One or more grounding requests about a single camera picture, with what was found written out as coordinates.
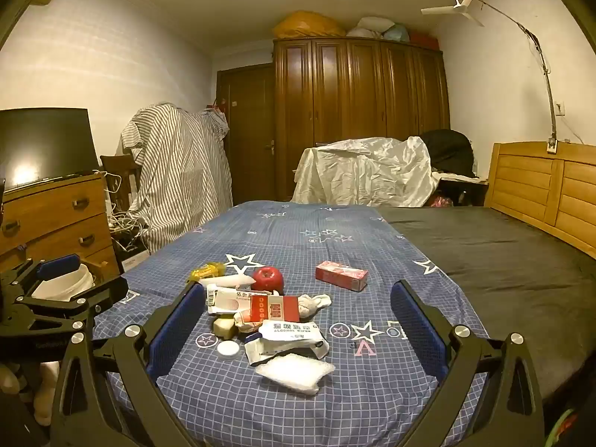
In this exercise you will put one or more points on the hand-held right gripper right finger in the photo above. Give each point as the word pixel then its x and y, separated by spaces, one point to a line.
pixel 419 330

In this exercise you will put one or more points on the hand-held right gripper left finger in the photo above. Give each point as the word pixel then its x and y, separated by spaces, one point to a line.
pixel 173 330

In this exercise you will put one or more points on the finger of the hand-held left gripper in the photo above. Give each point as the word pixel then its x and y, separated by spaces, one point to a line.
pixel 100 294
pixel 58 266

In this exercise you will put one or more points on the white plastic bucket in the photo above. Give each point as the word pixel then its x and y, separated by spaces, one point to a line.
pixel 70 285

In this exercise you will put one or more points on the beige block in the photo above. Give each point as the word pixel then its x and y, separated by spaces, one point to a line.
pixel 225 329

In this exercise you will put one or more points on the white round lid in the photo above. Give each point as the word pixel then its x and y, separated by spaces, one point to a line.
pixel 229 349

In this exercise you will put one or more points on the wrappers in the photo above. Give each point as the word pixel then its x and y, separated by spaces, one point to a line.
pixel 228 302

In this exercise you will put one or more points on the white red wrapper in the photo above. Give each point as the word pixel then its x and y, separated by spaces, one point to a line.
pixel 244 321

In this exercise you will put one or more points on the white paper tube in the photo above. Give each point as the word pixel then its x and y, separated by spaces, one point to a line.
pixel 230 281

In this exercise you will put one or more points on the white tissue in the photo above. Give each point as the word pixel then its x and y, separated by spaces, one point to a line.
pixel 314 305

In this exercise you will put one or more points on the red and white box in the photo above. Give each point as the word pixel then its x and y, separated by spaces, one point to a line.
pixel 279 309

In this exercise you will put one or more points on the white wipes packet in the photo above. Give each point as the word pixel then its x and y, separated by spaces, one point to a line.
pixel 288 331

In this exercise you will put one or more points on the clear bubble wrap bag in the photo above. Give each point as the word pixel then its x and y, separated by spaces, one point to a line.
pixel 293 372

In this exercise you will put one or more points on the black and white carton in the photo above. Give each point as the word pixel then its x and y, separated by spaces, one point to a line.
pixel 132 260

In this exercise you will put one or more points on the wooden dresser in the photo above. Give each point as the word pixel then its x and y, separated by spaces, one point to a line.
pixel 46 214

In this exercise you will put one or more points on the yellow wrapper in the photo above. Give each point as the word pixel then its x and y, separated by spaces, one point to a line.
pixel 207 271

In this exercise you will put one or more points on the pink box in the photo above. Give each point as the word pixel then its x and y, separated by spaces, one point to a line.
pixel 340 274

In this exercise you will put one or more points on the dark grey bed sheet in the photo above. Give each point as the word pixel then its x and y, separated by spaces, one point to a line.
pixel 503 265

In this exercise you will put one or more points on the red apple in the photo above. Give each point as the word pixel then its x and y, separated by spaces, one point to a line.
pixel 267 280

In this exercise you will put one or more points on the dark wooden chair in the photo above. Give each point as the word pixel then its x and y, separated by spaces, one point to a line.
pixel 116 167

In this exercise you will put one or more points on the black monitor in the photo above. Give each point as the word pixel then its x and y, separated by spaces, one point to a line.
pixel 42 144

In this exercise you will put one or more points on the pink bag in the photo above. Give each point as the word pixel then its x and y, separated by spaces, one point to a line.
pixel 440 202

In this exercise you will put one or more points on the striped grey cloth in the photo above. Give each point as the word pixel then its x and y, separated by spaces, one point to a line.
pixel 177 172

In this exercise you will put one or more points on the blue star printed blanket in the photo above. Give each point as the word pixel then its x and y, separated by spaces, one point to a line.
pixel 288 237

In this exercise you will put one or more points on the white crinkled cover cloth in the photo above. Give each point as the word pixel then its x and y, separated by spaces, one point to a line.
pixel 368 167

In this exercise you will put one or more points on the black clothes pile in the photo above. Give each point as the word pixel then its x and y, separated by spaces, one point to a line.
pixel 449 149

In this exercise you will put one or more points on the wooden headboard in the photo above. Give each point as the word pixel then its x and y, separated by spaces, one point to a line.
pixel 535 181

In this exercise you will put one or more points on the brown wooden door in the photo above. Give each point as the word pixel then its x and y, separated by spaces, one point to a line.
pixel 247 125

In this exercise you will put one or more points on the brown wooden wardrobe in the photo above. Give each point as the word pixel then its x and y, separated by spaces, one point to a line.
pixel 354 93

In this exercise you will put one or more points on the red storage box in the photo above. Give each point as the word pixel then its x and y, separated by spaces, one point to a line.
pixel 423 40

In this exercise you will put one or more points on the light blue bag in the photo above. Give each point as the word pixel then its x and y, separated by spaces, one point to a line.
pixel 399 33

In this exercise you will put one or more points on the white pillow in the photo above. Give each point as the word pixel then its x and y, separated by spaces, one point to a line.
pixel 372 25

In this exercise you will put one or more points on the curved metal pole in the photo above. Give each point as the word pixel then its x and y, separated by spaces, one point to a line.
pixel 535 42

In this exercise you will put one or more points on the orange bag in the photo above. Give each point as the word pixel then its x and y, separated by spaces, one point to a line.
pixel 307 25

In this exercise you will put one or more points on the white ceiling fan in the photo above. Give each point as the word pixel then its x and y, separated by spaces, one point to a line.
pixel 458 7

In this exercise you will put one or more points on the white wall socket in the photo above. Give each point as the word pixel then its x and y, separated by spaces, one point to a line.
pixel 559 109

